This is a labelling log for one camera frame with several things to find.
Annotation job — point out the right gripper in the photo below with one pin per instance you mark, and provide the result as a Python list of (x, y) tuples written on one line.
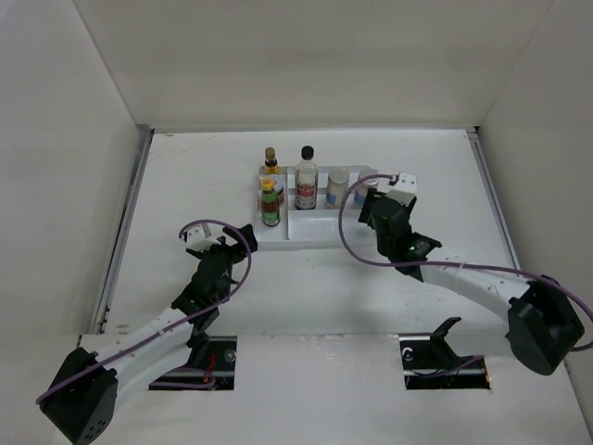
[(372, 195)]

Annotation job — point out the green-label chili sauce bottle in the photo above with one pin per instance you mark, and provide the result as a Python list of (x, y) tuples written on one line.
[(269, 204)]

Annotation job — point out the tall soy sauce bottle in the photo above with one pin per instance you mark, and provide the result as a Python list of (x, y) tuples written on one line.
[(306, 180)]

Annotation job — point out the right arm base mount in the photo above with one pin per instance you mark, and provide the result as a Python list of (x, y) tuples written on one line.
[(429, 363)]

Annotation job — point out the blue-label shaker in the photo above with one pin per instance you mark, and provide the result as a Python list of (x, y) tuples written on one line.
[(337, 185), (363, 188)]

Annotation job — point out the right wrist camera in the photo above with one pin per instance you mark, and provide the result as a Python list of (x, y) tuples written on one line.
[(404, 190)]

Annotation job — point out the red-label sauce jar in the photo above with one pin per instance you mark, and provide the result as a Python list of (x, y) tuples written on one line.
[(278, 185)]

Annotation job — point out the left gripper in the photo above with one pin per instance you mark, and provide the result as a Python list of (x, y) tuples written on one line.
[(222, 247)]

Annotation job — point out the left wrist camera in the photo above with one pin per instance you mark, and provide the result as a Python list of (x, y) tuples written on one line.
[(198, 237)]

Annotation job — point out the small yellow-label bottle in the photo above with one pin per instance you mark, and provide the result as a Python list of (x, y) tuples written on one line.
[(270, 162)]

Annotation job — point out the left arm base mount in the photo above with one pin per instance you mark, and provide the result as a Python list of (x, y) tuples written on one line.
[(211, 367)]

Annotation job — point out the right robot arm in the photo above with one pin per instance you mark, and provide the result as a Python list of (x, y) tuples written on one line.
[(543, 327)]

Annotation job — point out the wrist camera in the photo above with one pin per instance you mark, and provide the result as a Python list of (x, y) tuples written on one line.
[(404, 190), (198, 237)]

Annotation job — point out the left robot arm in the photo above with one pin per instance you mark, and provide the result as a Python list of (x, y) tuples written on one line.
[(90, 386)]

